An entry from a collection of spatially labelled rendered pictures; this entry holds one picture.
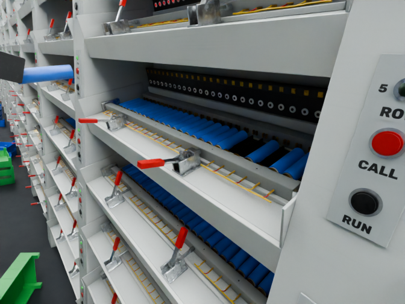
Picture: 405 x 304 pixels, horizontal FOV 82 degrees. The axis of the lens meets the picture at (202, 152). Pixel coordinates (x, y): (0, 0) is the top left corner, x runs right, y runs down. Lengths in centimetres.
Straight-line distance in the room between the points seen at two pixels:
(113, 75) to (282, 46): 56
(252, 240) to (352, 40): 20
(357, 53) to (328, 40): 3
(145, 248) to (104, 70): 47
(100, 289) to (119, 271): 25
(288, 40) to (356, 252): 18
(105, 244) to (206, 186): 57
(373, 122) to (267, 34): 12
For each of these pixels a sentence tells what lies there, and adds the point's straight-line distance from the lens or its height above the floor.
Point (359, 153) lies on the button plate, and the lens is 20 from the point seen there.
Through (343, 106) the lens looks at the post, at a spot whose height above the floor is 107.
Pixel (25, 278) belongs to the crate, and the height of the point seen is 5.
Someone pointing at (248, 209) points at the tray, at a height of 94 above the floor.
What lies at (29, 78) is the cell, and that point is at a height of 105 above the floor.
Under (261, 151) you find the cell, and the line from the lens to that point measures 35.
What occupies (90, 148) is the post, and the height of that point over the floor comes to 84.
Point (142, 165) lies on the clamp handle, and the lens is 30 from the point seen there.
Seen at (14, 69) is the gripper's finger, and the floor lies 106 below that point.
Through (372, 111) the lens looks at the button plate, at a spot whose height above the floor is 107.
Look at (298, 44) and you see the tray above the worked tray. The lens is 23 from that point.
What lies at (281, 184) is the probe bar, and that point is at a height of 98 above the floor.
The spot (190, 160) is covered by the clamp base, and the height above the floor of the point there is 96.
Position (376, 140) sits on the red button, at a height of 105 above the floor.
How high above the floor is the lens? 108
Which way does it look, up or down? 17 degrees down
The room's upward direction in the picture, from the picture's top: 8 degrees clockwise
